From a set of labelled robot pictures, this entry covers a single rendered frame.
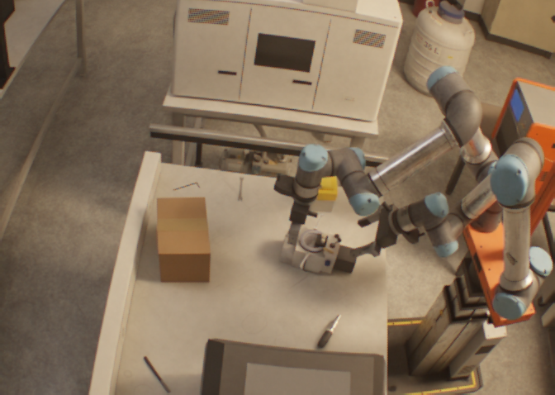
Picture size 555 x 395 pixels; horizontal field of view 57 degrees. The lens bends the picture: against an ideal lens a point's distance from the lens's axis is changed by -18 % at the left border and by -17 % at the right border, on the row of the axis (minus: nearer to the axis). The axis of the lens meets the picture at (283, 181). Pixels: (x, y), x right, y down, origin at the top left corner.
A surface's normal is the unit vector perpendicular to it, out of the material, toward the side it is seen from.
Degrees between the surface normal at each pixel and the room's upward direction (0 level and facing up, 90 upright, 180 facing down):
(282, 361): 0
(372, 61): 90
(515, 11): 90
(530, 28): 90
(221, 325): 0
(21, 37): 0
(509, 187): 83
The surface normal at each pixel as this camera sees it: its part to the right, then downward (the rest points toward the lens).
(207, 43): -0.06, 0.73
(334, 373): 0.13, -0.68
